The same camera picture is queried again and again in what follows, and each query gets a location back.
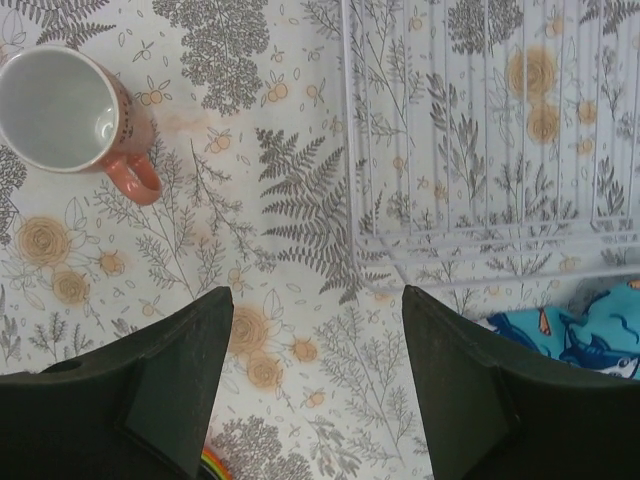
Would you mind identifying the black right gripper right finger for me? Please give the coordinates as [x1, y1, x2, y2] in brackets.
[402, 286, 639, 479]

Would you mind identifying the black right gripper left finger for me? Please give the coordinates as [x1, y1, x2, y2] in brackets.
[1, 287, 233, 479]

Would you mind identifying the white wire dish rack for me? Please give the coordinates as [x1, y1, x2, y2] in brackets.
[342, 1, 639, 290]

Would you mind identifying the salmon pink ceramic mug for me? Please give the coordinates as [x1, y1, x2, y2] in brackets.
[1, 45, 162, 205]

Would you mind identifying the black iridescent plate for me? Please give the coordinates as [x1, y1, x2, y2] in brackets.
[197, 448, 232, 480]

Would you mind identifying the blue shark print cloth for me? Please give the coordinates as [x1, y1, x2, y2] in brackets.
[477, 280, 639, 380]

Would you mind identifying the floral patterned table mat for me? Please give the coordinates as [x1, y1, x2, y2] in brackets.
[1, 1, 639, 479]

